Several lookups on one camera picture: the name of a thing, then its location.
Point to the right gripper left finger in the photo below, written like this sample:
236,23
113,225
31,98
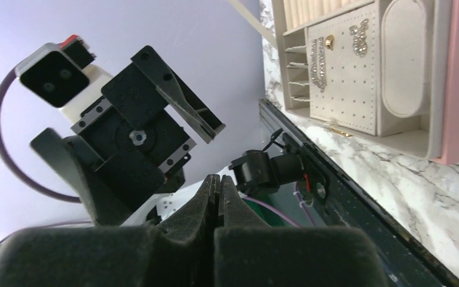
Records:
176,252

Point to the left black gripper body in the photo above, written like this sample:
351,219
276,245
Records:
126,147

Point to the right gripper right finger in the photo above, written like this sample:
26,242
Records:
249,252

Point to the pink jewelry box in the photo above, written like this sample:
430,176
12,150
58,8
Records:
352,101

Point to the rhinestone bar earring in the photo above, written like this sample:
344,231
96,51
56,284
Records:
313,63
322,65

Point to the gold heart earring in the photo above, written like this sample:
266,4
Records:
329,42

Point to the rhinestone bow earring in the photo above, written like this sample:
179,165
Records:
358,32

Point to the beige oval cushion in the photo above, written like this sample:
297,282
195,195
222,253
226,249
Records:
406,47

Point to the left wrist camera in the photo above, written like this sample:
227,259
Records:
64,75

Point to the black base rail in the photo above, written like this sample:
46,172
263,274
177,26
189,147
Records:
339,200

